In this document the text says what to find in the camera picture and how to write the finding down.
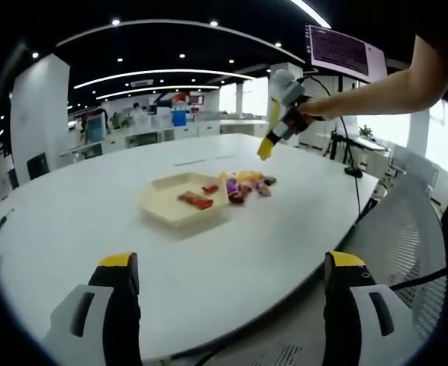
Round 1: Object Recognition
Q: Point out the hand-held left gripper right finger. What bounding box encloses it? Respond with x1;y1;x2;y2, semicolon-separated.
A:
324;250;419;366

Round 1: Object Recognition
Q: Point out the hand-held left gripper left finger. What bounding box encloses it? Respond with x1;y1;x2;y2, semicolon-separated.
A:
42;251;143;366

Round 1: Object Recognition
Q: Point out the orange clear food packet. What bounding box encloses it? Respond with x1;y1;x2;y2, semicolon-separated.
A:
234;171;265;182

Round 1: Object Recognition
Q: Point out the pile of assorted snack packets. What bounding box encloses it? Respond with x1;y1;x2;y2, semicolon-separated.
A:
219;170;278;206

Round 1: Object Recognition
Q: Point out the long red food bar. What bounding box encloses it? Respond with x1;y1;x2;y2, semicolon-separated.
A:
177;191;214;210

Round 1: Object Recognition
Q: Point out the beige hexagonal container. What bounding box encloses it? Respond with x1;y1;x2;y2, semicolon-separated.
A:
137;171;230;232

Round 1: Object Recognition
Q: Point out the person's right hand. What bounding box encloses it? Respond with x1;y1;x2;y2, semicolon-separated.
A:
296;95;334;123

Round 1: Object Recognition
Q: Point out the black tripod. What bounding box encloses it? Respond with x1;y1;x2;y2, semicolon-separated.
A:
328;129;359;169

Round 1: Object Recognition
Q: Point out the purple screen monitor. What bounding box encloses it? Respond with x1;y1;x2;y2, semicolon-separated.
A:
309;24;387;83

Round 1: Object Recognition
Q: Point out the white mesh chair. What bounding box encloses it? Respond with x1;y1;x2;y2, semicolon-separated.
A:
386;146;440;188
355;173;448;342

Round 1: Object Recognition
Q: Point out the white cabinet row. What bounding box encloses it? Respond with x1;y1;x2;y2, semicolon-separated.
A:
59;117;270;161

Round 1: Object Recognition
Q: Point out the small black tool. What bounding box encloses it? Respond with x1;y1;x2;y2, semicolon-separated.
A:
0;208;15;234

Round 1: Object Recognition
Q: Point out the light blue display panel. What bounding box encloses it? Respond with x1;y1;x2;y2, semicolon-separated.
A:
87;116;106;142

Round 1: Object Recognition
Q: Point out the white pillar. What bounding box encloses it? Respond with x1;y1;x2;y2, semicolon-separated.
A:
11;53;70;184

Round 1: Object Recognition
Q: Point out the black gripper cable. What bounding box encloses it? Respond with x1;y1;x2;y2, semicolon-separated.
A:
303;75;363;226
390;265;448;291

